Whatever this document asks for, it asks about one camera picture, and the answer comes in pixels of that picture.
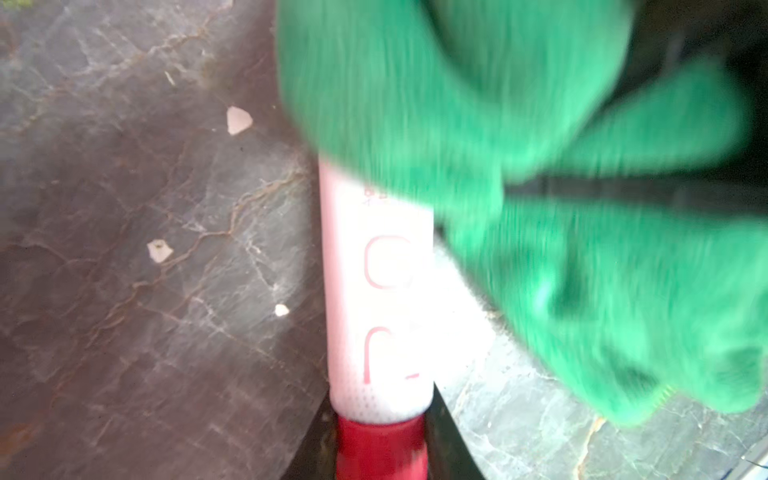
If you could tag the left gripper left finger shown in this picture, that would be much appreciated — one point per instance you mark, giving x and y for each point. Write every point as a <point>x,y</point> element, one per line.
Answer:
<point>316,456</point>

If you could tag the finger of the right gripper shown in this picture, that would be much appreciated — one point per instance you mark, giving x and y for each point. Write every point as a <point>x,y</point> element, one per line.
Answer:
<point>691,100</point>
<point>680,194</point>

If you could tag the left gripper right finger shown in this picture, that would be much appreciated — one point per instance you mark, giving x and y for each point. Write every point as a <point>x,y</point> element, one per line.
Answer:
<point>448,455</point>

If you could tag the green microfiber cloth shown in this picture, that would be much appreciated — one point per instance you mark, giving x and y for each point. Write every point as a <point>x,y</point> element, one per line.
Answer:
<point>448,102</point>

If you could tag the white tube pink cap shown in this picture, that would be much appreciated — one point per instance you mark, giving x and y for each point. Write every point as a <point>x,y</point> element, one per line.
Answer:
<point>377,262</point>

